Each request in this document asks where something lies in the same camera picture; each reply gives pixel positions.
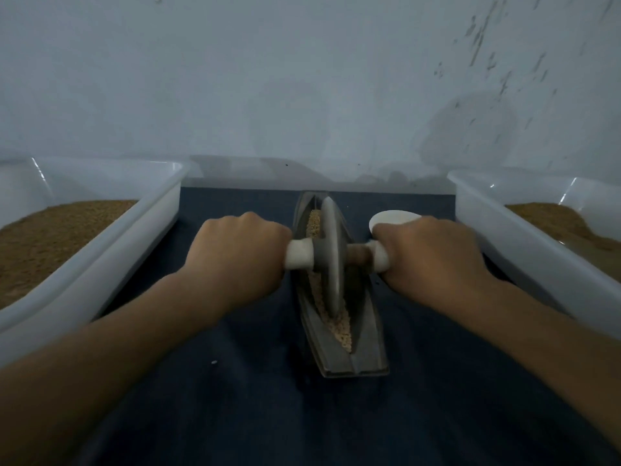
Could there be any person's left hand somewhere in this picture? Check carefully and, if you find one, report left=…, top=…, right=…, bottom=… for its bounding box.
left=181, top=211, right=293, bottom=311

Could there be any person's right hand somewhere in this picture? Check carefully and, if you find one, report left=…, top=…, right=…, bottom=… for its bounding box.
left=371, top=216, right=496, bottom=311

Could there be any white plastic tray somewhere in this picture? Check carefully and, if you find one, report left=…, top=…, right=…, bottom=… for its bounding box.
left=0, top=158, right=190, bottom=370
left=447, top=168, right=621, bottom=340

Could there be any metal grinding wheel with handles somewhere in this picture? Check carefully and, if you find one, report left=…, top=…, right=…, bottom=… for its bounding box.
left=285, top=195, right=391, bottom=318

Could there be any boat-shaped metal grinding trough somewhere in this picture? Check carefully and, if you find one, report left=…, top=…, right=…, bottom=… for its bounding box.
left=292, top=192, right=391, bottom=379

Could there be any small ground grain portion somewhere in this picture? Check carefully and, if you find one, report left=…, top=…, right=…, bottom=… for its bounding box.
left=305, top=208, right=353, bottom=353

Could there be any person's left forearm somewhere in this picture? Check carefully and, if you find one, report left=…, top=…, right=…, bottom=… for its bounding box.
left=0, top=276, right=242, bottom=466

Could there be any person's right forearm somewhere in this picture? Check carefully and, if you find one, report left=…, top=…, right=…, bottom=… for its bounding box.
left=451, top=278, right=621, bottom=452

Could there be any white round plate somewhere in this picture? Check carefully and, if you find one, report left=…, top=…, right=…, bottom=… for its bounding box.
left=369, top=210, right=424, bottom=239

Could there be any dark blue tablecloth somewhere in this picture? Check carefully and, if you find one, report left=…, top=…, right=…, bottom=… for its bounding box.
left=78, top=186, right=621, bottom=466

